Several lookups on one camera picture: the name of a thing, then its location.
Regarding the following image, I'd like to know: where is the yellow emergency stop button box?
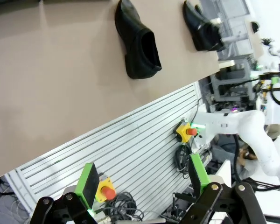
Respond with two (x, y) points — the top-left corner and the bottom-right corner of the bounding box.
(95, 177), (116, 203)
(175, 122), (199, 143)

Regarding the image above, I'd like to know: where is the black pointed leather shoe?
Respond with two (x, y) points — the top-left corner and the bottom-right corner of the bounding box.
(114, 0), (163, 80)
(183, 0), (226, 52)

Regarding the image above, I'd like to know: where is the grey metal frame rack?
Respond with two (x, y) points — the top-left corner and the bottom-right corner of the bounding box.
(199, 0), (259, 112)

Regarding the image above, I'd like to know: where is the black arm base cable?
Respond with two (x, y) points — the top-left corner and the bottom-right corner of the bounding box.
(233, 134), (243, 185)

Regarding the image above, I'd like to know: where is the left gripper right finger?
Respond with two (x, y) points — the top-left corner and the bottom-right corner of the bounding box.
(177, 154), (266, 224)

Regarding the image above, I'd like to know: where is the black coiled cable bundle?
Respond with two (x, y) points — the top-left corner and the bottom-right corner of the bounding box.
(176, 143), (194, 179)
(93, 191), (145, 221)

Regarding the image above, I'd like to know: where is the aluminium slatted mounting base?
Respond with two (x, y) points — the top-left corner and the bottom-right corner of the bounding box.
(4, 81), (201, 221)

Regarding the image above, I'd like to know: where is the black right arm hose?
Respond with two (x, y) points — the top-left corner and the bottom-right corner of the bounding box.
(270, 86), (280, 108)

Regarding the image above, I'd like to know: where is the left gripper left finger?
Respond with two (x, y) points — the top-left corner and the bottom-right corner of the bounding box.
(29, 162), (100, 224)

